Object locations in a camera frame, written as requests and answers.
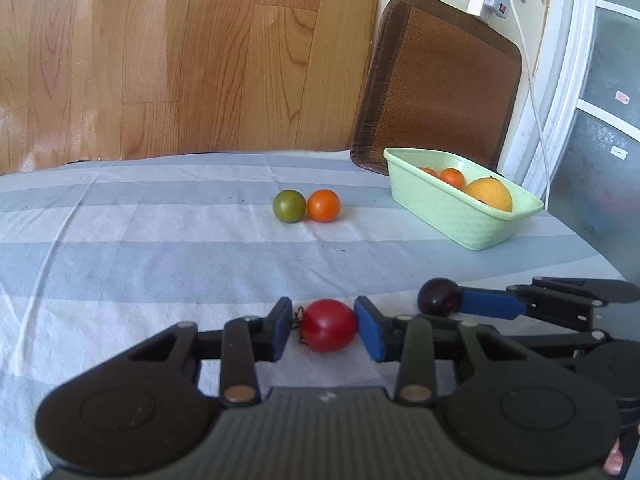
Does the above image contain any long white cable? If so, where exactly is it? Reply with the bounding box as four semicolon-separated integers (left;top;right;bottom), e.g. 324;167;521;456
504;0;553;207

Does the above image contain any person's right hand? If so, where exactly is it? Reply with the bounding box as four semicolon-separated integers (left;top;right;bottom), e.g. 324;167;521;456
602;440;626;477

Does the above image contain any dark purple cherry tomato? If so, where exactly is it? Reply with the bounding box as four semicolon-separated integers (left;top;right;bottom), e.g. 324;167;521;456
417;277;463;318

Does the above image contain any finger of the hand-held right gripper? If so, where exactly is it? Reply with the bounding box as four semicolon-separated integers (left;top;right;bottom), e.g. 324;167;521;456
515;330;617;359
459;276;640;331

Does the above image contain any striped bed sheet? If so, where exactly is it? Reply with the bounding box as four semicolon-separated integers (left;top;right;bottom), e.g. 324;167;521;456
0;150;631;480

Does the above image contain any light green plastic basin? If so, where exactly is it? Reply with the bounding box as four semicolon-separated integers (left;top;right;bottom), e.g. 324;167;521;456
383;147;545;252

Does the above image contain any white framed glass door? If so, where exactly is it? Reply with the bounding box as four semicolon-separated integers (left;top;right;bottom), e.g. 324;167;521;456
500;0;640;281

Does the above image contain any large yellow orange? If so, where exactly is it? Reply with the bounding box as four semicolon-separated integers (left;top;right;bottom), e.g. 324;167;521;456
464;176;514;213

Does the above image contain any red cherry tomato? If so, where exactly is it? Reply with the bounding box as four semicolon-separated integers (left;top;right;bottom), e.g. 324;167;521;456
297;298;359;353

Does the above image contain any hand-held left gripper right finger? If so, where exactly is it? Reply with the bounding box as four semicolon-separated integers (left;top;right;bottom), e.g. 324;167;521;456
354;296;541;407

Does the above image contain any orange cherry tomato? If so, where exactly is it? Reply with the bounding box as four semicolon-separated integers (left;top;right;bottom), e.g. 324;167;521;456
306;189;342;223

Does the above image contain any green cherry tomato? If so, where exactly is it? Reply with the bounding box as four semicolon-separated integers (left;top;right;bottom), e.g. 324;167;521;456
273;189;306;224

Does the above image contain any brown woven mat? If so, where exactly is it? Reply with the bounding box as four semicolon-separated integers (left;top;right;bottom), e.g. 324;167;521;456
350;0;523;177

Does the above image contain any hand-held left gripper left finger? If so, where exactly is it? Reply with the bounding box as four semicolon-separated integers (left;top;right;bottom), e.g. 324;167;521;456
127;298;293;407

